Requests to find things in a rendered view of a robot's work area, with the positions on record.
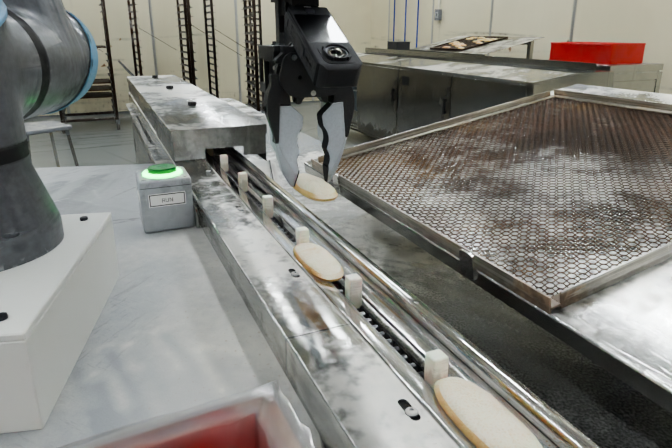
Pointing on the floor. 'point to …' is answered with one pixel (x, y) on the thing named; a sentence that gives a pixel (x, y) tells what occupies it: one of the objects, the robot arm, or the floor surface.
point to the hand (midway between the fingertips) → (312, 174)
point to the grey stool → (50, 135)
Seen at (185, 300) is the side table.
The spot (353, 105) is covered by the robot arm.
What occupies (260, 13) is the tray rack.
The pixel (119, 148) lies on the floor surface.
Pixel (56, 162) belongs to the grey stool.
